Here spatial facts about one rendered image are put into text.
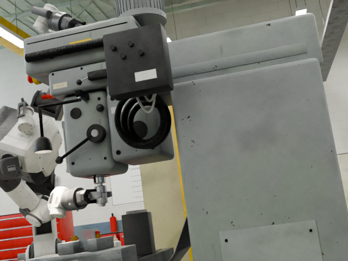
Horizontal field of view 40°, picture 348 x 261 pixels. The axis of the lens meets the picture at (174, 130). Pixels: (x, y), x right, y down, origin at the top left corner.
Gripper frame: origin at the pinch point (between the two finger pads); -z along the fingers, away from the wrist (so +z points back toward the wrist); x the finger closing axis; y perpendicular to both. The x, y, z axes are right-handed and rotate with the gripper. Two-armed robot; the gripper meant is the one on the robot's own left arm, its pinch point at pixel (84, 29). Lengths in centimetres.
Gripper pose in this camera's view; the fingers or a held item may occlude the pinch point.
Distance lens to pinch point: 205.5
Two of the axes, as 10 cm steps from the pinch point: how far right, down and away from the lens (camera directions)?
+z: -8.1, -3.2, 4.9
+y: 3.2, -9.4, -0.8
